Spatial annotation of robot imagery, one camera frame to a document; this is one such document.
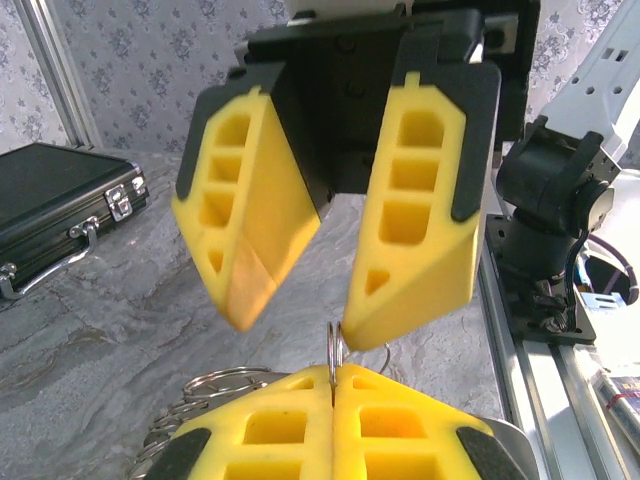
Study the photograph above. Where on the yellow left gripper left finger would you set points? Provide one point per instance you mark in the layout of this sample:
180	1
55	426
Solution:
220	450

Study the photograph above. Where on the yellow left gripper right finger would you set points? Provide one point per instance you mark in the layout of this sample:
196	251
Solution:
435	450

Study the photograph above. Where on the small printed card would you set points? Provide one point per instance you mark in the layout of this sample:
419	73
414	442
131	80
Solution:
622	397

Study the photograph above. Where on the aluminium mounting rail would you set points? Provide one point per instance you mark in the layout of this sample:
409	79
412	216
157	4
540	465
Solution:
530	400

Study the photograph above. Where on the black aluminium carrying case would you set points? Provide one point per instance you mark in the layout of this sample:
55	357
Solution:
45	200

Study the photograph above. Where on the silver split keyring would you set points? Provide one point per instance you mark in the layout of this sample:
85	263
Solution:
330	350

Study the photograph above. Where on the aluminium frame post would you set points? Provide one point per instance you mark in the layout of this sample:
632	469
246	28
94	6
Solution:
62	75

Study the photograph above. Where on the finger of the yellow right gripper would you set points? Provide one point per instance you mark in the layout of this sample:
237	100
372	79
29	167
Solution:
265	220
450	240

